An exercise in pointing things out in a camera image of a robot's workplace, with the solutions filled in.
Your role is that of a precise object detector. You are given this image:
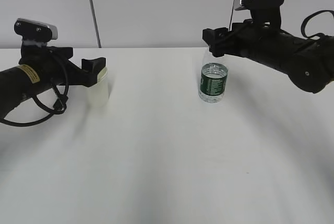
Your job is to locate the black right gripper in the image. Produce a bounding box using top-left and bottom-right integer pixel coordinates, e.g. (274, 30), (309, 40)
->
(202, 19), (292, 62)

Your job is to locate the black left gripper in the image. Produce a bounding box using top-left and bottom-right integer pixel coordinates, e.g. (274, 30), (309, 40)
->
(19, 46), (106, 87)

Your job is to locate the clear green-label water bottle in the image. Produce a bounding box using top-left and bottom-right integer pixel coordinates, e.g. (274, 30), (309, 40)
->
(198, 47), (229, 103)

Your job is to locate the white paper cup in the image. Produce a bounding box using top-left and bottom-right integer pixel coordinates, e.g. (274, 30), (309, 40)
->
(86, 67), (109, 108)

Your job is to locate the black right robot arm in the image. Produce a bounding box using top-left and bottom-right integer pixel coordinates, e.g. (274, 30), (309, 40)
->
(202, 20), (333, 93)

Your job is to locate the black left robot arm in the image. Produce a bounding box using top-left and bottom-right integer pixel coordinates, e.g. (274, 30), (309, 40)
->
(1, 46), (106, 127)

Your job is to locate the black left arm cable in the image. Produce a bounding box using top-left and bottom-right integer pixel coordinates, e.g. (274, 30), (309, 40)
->
(0, 51), (70, 127)

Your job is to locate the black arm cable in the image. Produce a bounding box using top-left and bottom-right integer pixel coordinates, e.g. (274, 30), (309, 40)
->
(300, 10), (334, 39)
(0, 51), (70, 127)

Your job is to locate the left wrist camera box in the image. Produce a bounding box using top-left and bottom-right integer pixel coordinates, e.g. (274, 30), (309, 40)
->
(14, 18), (58, 43)

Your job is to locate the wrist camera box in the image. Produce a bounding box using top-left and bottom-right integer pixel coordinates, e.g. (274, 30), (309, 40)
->
(233, 0), (284, 11)
(14, 18), (58, 43)

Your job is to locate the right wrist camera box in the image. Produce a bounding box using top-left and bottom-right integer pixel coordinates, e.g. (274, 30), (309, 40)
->
(233, 0), (284, 11)

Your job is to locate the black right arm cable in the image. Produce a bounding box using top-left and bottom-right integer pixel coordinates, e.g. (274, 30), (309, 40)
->
(300, 10), (334, 39)

